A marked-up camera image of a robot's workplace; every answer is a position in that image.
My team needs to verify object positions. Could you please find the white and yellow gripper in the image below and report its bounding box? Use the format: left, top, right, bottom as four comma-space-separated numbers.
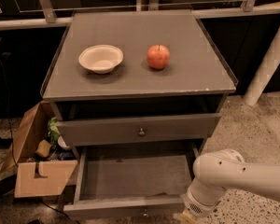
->
184, 187, 221, 218

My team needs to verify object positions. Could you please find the grey drawer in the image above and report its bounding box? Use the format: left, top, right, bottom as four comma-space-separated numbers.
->
64, 140, 198, 220
57, 113, 221, 147

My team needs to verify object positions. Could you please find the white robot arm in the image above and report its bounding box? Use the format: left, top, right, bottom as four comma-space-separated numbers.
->
181, 149, 280, 224

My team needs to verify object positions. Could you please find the grey top drawer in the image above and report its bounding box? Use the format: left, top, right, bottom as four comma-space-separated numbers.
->
57, 113, 221, 147

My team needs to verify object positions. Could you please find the grey wooden drawer cabinet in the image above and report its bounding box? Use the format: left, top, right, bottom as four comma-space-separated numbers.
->
40, 10, 239, 154

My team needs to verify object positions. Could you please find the red apple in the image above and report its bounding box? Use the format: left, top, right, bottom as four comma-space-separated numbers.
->
147, 45, 170, 70

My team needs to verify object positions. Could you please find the white cup in box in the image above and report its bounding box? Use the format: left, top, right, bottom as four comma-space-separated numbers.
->
58, 136, 71, 150

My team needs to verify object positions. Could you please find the green plastic bag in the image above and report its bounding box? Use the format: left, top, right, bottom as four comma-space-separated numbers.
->
48, 117, 60, 144

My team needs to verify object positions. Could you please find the yellow sponge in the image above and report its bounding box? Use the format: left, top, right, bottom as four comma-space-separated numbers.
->
35, 140, 51, 158

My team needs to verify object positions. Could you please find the white paper bowl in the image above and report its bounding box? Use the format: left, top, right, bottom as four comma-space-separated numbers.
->
78, 45, 123, 75

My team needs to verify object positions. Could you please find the brown cardboard box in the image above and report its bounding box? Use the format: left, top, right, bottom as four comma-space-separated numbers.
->
0, 102, 78, 198

